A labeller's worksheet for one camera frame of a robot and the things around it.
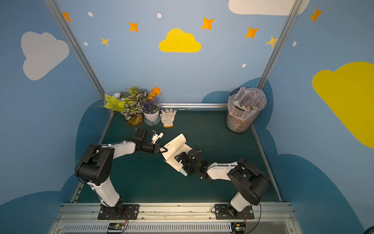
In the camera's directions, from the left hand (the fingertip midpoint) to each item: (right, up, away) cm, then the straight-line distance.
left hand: (167, 149), depth 92 cm
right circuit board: (+39, -36, -20) cm, 57 cm away
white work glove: (-3, +22, +25) cm, 33 cm away
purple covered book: (+5, +1, +1) cm, 5 cm away
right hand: (+8, -6, -5) cm, 11 cm away
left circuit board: (-22, -35, -21) cm, 47 cm away
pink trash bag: (+57, +32, +13) cm, 66 cm away
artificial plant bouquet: (-21, +27, -2) cm, 35 cm away
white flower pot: (-14, +20, +15) cm, 28 cm away
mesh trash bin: (+48, +15, +10) cm, 51 cm away
